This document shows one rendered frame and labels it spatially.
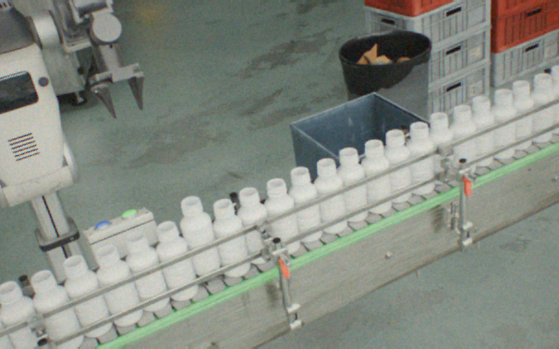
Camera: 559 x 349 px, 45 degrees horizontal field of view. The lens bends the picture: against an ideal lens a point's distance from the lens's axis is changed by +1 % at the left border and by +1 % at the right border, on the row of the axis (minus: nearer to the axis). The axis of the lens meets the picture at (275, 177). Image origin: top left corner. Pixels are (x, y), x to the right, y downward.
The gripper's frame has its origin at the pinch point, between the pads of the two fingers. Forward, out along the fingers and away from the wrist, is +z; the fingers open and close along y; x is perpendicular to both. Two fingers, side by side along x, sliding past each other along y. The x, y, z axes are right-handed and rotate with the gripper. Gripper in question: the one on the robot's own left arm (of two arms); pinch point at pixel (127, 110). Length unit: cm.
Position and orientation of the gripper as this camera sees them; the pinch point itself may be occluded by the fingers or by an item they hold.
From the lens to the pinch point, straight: 154.4
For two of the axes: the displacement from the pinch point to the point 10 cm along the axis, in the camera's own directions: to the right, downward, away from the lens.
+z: 2.9, 9.4, 1.6
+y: 8.3, -3.4, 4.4
